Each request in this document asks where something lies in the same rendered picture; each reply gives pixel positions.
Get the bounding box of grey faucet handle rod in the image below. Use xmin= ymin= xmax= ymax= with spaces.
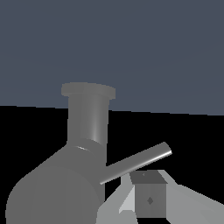
xmin=99 ymin=141 xmax=173 ymax=186

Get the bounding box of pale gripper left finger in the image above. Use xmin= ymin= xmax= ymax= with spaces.
xmin=95 ymin=173 xmax=138 ymax=224

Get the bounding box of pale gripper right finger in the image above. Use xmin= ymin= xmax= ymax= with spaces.
xmin=129 ymin=169 xmax=224 ymax=224

